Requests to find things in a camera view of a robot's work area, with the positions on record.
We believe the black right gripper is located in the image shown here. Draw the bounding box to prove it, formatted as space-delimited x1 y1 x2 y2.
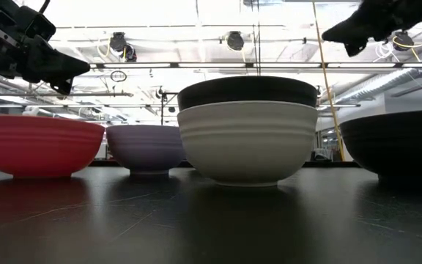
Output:
321 0 422 58

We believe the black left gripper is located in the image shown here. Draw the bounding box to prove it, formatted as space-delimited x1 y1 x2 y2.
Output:
0 9 91 96

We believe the red bowl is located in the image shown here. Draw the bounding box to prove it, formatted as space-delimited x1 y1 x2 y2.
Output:
0 115 106 180

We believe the purple bowl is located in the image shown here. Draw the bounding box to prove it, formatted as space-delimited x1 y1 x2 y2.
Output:
105 124 187 179

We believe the large black bowl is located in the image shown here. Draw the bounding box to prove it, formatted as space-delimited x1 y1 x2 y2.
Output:
338 109 422 183

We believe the small black bowl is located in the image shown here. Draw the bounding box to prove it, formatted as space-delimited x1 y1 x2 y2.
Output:
177 76 319 111

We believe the white plate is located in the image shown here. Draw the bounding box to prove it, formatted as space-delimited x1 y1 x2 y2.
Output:
177 100 319 187

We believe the long ceiling light strip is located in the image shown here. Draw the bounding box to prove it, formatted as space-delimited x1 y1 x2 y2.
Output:
88 61 422 70
0 103 361 109

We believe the grey ceiling pipe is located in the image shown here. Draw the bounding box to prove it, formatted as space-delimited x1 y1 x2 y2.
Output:
0 91 134 98

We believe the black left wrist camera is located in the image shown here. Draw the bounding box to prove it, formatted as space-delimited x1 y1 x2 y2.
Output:
15 5 57 41

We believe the black cable ring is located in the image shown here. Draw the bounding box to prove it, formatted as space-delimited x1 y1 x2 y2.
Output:
110 70 128 84

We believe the yellow cable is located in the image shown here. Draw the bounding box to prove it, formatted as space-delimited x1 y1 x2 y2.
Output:
311 0 346 162

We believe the long black cable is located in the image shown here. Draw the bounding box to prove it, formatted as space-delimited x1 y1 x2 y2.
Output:
252 0 262 77

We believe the black metal frame stand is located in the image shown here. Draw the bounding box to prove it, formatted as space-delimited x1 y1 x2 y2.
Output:
160 90 179 126

